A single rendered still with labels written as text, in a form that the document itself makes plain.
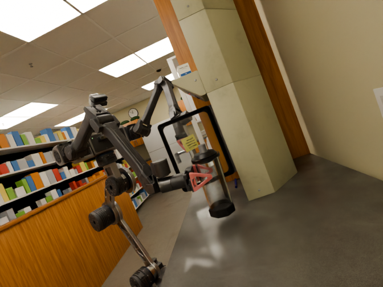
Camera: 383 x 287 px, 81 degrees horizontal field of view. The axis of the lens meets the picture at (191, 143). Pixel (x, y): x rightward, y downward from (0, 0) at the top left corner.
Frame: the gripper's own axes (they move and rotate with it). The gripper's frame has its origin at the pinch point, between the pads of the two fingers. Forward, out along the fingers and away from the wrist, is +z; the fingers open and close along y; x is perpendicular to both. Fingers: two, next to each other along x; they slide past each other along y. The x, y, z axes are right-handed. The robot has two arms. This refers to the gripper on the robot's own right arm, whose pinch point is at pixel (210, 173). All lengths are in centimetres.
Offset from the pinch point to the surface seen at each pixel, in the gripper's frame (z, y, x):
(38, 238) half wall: -183, 95, 44
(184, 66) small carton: 0.7, 16.9, -43.1
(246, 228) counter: 7.5, -12.3, 17.2
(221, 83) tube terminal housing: 13.4, 10.0, -31.0
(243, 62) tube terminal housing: 24.3, 17.7, -37.2
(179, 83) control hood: -2.9, 10.2, -36.0
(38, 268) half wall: -180, 82, 67
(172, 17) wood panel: -1, 49, -77
